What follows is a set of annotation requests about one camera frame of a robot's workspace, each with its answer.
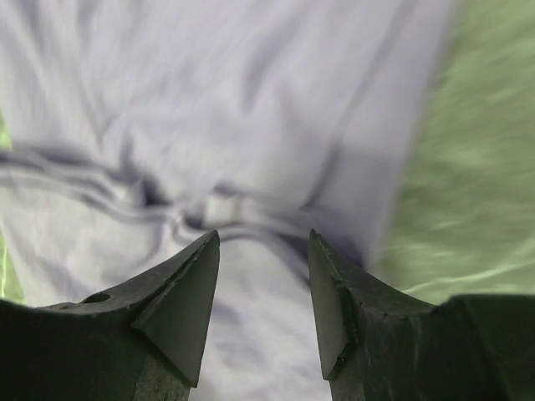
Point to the lavender t shirt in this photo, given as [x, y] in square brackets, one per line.
[138, 125]

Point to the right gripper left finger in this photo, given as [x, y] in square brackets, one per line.
[141, 340]

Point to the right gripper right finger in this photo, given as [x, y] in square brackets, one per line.
[377, 343]

